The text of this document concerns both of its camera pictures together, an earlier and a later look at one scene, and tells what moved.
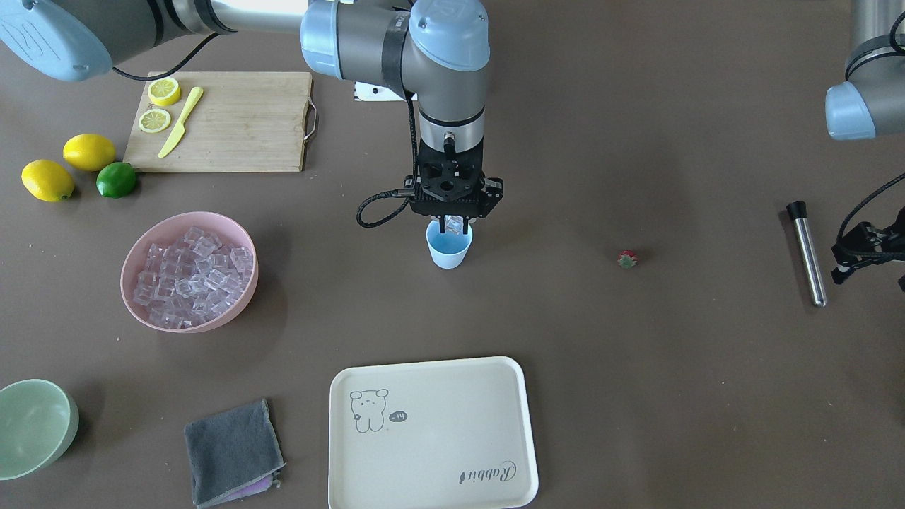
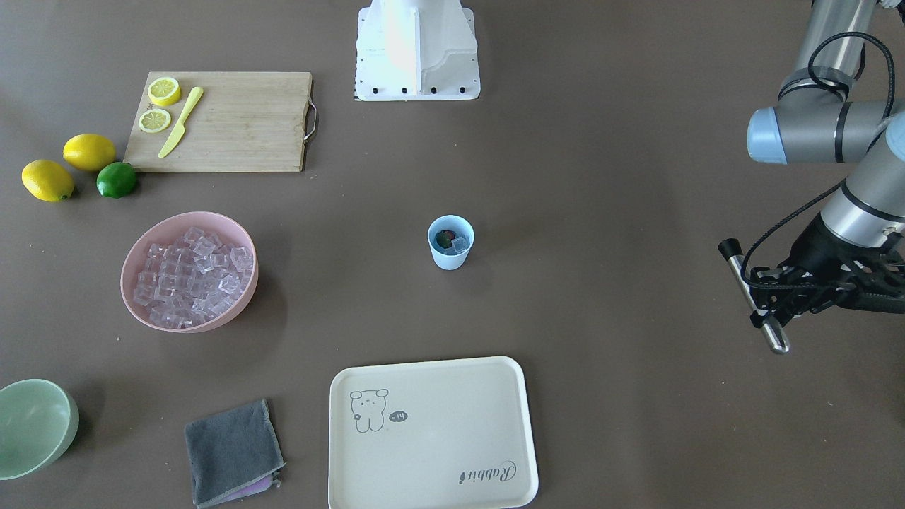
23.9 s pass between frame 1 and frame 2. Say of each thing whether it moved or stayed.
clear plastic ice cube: moved
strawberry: moved
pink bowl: stayed
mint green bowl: stayed
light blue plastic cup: stayed
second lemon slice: stayed
